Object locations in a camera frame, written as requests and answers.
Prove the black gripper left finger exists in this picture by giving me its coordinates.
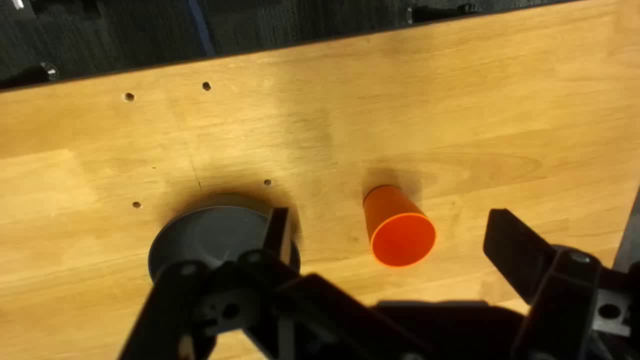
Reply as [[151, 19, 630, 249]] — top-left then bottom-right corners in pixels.
[[117, 206, 428, 360]]

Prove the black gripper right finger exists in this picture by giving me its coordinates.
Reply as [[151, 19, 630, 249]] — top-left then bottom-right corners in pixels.
[[481, 206, 640, 360]]

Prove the orange plastic cup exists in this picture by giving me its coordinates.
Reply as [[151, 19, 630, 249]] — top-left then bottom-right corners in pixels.
[[359, 184, 437, 270]]

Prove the dark grey bowl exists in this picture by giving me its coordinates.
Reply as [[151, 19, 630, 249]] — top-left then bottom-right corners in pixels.
[[146, 194, 302, 282]]

